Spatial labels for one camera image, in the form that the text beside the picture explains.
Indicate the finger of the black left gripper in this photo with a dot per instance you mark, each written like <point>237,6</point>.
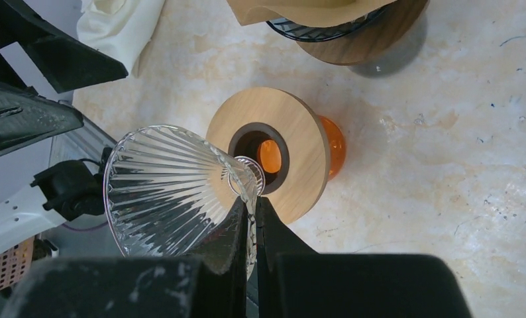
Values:
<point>26,118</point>
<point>66,63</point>

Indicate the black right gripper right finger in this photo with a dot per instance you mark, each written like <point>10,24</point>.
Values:
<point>296,281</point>

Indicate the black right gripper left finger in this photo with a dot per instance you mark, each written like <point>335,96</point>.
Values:
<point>209,281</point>

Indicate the clear glass dripper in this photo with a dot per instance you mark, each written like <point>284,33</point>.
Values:
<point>166,190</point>

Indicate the orange glass flask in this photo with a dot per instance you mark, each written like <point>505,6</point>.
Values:
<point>270,159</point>

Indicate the brown paper coffee filter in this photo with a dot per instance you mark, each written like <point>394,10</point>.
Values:
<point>310,13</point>

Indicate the blue glass dripper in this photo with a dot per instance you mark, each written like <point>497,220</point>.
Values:
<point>300,33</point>

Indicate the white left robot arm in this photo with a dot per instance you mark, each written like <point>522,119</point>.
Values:
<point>68,189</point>

